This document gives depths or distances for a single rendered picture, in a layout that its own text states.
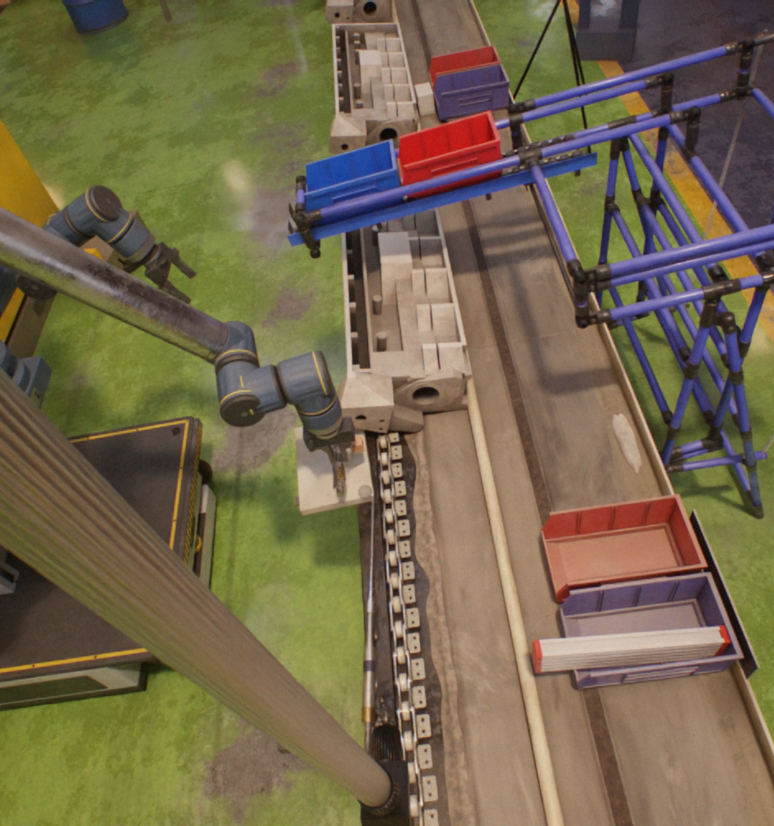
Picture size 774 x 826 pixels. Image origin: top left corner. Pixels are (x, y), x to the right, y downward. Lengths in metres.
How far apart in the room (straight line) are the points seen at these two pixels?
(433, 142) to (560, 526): 1.20
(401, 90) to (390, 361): 1.68
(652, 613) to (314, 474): 0.97
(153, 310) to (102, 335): 2.55
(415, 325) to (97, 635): 1.50
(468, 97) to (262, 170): 1.97
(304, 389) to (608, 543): 0.89
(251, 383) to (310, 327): 2.02
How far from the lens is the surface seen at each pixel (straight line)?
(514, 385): 2.13
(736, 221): 1.95
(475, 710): 1.70
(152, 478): 2.77
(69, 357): 4.07
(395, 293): 2.24
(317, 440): 1.72
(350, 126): 3.06
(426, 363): 1.94
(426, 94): 3.45
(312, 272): 3.86
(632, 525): 1.84
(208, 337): 1.60
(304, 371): 1.51
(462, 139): 2.17
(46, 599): 2.73
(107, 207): 2.01
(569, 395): 2.10
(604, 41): 5.50
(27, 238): 1.47
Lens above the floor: 2.40
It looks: 50 degrees down
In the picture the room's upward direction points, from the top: 14 degrees counter-clockwise
